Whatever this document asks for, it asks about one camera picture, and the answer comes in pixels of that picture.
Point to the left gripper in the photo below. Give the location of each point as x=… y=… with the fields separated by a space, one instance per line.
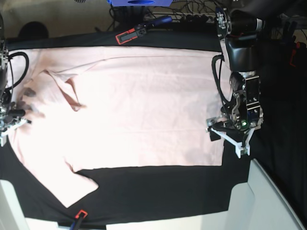
x=214 y=134

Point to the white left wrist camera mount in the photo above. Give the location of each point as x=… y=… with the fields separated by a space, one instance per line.
x=237 y=143

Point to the blue plastic object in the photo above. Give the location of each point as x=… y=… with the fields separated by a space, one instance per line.
x=121 y=3

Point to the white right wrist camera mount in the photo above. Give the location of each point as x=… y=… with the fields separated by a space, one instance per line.
x=6 y=129

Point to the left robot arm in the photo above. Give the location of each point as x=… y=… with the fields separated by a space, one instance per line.
x=237 y=33

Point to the red black clamp bottom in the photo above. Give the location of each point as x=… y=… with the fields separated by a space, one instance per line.
x=81 y=215

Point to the black tablecloth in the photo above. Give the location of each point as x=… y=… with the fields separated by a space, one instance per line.
x=153 y=193

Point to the red black clamp right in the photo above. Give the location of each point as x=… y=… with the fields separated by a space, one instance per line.
x=295 y=46

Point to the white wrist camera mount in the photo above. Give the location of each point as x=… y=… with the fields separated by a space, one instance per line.
x=237 y=143
x=6 y=129

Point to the light pink T-shirt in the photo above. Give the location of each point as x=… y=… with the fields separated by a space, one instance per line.
x=111 y=107

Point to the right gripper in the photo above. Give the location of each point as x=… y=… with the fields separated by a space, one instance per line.
x=12 y=117

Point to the blue-handled red black clamp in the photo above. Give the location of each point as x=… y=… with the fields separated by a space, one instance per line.
x=141 y=29

